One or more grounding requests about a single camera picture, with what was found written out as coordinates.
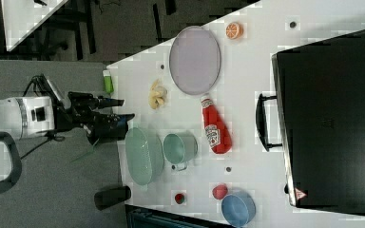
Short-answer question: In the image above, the blue bowl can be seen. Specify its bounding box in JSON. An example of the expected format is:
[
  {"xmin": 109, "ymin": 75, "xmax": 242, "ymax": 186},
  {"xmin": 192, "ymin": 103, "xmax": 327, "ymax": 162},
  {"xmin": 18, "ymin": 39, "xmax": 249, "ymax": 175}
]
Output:
[{"xmin": 221, "ymin": 191, "xmax": 256, "ymax": 228}]

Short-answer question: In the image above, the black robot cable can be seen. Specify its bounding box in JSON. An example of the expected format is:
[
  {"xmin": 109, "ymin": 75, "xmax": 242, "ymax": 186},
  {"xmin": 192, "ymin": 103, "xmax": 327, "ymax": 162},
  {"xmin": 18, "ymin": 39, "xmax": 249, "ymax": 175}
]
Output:
[{"xmin": 20, "ymin": 74, "xmax": 66, "ymax": 161}]

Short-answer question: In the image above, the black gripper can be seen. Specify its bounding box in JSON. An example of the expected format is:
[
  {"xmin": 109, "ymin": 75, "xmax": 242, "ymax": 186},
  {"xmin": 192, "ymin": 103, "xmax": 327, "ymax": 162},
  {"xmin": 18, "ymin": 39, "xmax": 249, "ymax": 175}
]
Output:
[{"xmin": 54, "ymin": 92, "xmax": 135, "ymax": 144}]

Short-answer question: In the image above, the orange slice toy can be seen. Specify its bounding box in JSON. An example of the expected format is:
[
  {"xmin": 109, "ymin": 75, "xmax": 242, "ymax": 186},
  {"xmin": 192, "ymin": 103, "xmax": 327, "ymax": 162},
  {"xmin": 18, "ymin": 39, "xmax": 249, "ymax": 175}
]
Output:
[{"xmin": 225, "ymin": 22, "xmax": 243, "ymax": 40}]

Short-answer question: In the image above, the red strawberry toy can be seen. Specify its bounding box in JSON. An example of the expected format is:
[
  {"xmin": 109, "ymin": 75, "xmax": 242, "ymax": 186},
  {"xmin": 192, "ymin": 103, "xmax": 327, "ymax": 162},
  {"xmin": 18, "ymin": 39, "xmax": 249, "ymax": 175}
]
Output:
[{"xmin": 175, "ymin": 193, "xmax": 185, "ymax": 204}]

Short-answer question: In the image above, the grey round plate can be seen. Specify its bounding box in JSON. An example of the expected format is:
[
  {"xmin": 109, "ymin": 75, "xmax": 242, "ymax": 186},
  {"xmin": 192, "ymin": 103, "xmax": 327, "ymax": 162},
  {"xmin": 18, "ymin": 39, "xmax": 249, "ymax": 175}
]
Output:
[{"xmin": 169, "ymin": 26, "xmax": 221, "ymax": 95}]

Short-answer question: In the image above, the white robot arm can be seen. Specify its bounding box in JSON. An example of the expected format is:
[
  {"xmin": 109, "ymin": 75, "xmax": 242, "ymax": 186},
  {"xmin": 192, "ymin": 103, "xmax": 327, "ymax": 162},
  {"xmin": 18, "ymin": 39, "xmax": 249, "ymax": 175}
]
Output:
[{"xmin": 0, "ymin": 92, "xmax": 134, "ymax": 194}]

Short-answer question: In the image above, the black cylinder object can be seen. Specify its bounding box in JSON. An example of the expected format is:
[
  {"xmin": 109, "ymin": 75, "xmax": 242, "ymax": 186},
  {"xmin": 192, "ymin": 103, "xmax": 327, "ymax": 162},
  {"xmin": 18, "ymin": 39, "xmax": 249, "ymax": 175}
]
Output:
[{"xmin": 94, "ymin": 186, "xmax": 131, "ymax": 211}]

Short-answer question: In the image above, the green metal cup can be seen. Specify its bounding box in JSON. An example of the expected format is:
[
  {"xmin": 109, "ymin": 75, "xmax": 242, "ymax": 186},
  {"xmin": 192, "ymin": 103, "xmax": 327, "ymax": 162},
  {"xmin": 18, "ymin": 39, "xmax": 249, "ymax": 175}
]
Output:
[{"xmin": 163, "ymin": 132, "xmax": 198, "ymax": 171}]

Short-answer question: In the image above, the green oval strainer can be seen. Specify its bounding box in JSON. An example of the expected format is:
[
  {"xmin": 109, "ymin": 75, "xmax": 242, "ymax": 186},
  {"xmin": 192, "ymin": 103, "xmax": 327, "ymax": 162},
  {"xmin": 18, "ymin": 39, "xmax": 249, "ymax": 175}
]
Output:
[{"xmin": 125, "ymin": 127, "xmax": 164, "ymax": 186}]

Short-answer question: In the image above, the green white marker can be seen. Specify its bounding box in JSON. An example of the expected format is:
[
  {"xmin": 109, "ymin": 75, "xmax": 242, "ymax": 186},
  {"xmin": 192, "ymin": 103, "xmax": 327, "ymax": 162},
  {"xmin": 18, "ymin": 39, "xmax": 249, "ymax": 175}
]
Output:
[{"xmin": 103, "ymin": 70, "xmax": 114, "ymax": 93}]

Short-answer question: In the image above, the red plush ketchup bottle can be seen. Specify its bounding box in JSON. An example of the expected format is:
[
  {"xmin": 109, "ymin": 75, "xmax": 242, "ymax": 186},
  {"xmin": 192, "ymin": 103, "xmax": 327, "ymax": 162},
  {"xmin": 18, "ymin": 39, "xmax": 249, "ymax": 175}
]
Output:
[{"xmin": 201, "ymin": 95, "xmax": 232, "ymax": 155}]

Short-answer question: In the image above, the black toaster oven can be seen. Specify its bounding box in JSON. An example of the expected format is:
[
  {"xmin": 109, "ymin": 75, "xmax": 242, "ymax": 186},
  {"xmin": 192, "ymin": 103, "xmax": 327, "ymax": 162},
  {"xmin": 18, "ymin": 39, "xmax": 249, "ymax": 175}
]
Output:
[{"xmin": 271, "ymin": 29, "xmax": 365, "ymax": 216}]

